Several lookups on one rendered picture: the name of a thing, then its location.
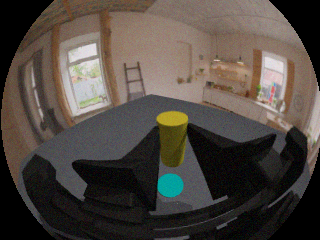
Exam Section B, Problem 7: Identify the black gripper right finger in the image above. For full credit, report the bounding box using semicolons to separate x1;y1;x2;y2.
187;123;276;200

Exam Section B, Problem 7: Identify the yellow cylinder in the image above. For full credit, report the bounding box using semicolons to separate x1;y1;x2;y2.
156;112;188;167

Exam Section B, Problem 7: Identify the cyan circle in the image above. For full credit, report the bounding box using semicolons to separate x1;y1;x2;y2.
157;173;184;197

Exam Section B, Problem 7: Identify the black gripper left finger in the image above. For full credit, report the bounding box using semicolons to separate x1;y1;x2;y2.
72;125;160;212

